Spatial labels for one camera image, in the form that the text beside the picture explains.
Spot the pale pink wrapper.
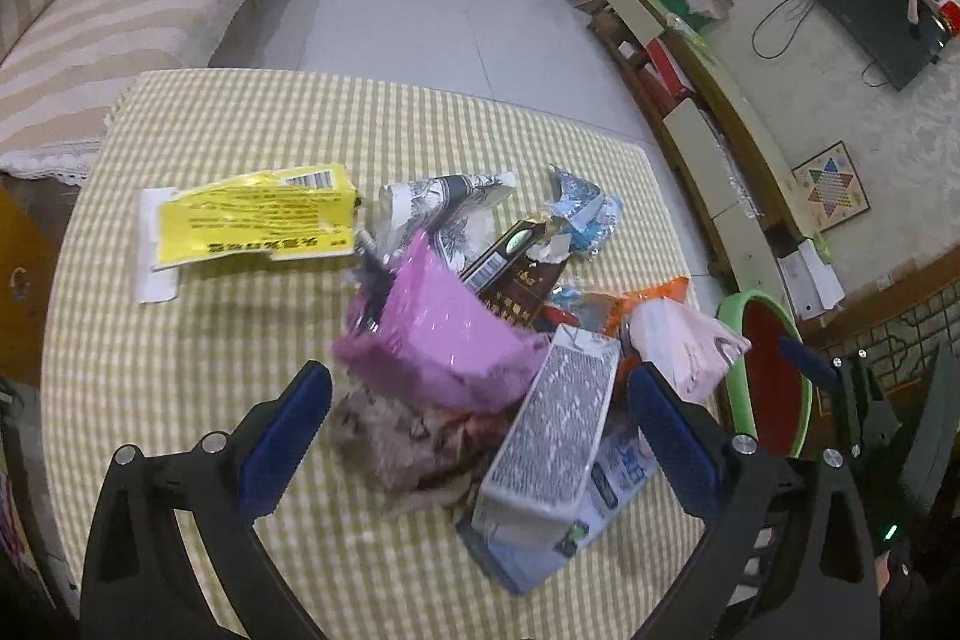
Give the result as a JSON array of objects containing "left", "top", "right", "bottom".
[{"left": 626, "top": 299, "right": 752, "bottom": 403}]

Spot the blue white toothpaste box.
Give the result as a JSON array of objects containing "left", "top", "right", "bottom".
[{"left": 455, "top": 413, "right": 659, "bottom": 596}]

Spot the pinkish brown wrapper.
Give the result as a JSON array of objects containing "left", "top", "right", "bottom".
[{"left": 329, "top": 386, "right": 519, "bottom": 516}]

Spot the orange plastic snack bag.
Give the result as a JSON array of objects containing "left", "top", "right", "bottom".
[{"left": 537, "top": 276, "right": 690, "bottom": 336}]

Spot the pink plastic bag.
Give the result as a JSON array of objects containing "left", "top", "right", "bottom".
[{"left": 334, "top": 232, "right": 550, "bottom": 414}]

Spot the grey speckled carton box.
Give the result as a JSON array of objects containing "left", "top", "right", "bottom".
[{"left": 470, "top": 325, "right": 622, "bottom": 549}]

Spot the blue silver foil wrapper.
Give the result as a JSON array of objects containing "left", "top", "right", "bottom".
[{"left": 547, "top": 164, "right": 623, "bottom": 259}]

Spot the yellow white package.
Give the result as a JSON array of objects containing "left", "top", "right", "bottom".
[{"left": 133, "top": 164, "right": 363, "bottom": 304}]

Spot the dark brown box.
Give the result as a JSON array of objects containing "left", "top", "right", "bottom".
[{"left": 460, "top": 220, "right": 571, "bottom": 328}]

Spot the red bin green rim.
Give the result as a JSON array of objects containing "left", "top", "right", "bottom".
[{"left": 718, "top": 289, "right": 814, "bottom": 458}]

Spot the green checkered tablecloth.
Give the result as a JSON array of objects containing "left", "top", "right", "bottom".
[{"left": 43, "top": 70, "right": 703, "bottom": 638}]

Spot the long wooden tv cabinet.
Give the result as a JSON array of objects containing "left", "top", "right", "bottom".
[{"left": 589, "top": 0, "right": 844, "bottom": 321}]

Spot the chinese checkers board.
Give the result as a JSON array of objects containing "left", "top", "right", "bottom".
[{"left": 793, "top": 142, "right": 871, "bottom": 232}]

